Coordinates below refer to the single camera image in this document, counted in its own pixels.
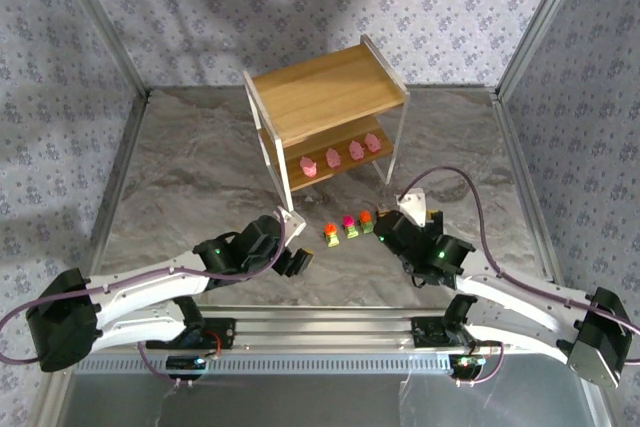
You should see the aluminium frame post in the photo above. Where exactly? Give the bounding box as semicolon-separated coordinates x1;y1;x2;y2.
493;0;595;98
49;0;153;98

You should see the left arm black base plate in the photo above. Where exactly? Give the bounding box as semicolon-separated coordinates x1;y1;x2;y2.
164;319;236;351

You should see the aluminium frame side rail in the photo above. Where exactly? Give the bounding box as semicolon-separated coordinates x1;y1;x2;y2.
37;89;154;427
492;89;614;427

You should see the slotted grey cable duct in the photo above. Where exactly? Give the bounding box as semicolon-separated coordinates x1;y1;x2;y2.
92;349;454;374

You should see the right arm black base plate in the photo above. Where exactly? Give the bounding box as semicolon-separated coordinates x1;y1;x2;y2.
412;316;476;348

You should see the wooden two-tier shelf white frame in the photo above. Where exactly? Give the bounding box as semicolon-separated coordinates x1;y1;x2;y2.
241;34;411;225

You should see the grey metal panel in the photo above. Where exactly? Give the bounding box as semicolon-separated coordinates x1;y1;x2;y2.
59;371;599;427

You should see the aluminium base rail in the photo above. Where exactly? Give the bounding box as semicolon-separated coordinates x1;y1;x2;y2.
197;305;506;351

